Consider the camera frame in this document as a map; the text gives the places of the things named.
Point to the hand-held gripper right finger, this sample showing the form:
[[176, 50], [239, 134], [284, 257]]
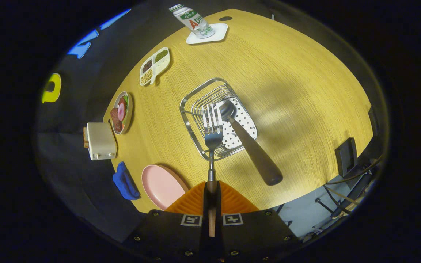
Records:
[[250, 230]]

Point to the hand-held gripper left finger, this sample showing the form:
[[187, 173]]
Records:
[[174, 230]]

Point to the pink oval plate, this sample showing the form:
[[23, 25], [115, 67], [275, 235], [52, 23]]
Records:
[[161, 184]]

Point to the blue cloth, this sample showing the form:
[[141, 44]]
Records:
[[125, 182]]

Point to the white dotted basket liner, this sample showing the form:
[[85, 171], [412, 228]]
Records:
[[245, 124]]

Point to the white toaster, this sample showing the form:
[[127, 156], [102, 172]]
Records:
[[101, 140]]

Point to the black box at table edge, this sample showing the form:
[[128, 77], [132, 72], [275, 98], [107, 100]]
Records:
[[373, 122], [346, 153]]

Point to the brown toast slice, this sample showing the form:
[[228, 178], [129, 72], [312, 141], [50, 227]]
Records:
[[85, 138]]

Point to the round plate of toy food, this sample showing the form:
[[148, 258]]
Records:
[[121, 113]]

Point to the white divided dish with beans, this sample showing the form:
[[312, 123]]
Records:
[[155, 65]]

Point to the white square coaster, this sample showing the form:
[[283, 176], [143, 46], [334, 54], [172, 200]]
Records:
[[219, 33]]

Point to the clear plastic drink bottle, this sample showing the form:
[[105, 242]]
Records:
[[192, 21]]

